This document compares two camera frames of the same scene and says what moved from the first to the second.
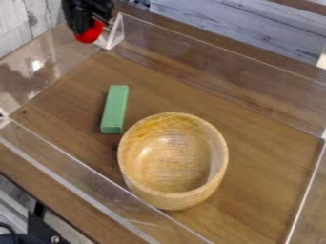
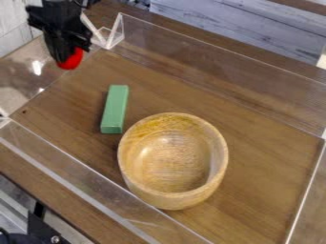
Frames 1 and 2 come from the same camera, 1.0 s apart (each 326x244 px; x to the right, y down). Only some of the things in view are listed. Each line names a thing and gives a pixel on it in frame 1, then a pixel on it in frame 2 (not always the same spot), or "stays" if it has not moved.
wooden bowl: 172,158 stays
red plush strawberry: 89,34 to 72,62
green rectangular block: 115,110 stays
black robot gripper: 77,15 to 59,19
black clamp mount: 40,232 stays
